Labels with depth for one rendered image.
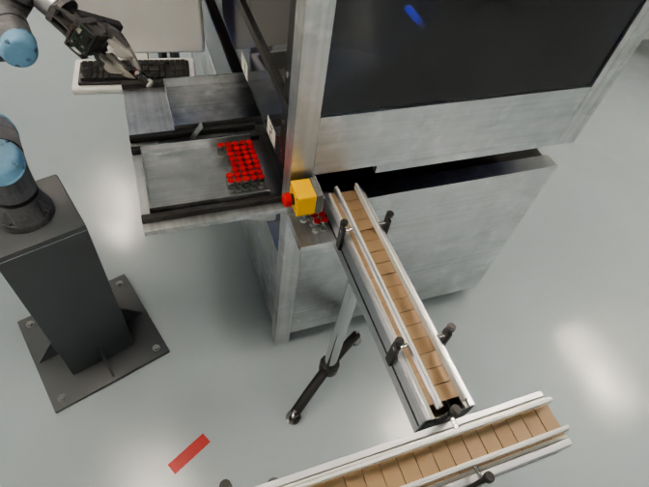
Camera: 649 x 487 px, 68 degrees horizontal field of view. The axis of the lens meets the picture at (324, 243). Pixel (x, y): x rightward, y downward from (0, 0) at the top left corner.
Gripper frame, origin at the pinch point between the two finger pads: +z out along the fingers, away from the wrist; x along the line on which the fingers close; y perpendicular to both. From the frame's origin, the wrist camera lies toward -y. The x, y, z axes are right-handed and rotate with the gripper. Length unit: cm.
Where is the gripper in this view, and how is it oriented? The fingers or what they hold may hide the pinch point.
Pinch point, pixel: (135, 70)
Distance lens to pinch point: 133.9
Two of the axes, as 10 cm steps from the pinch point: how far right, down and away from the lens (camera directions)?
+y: -2.1, 4.7, -8.6
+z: 7.3, 6.6, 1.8
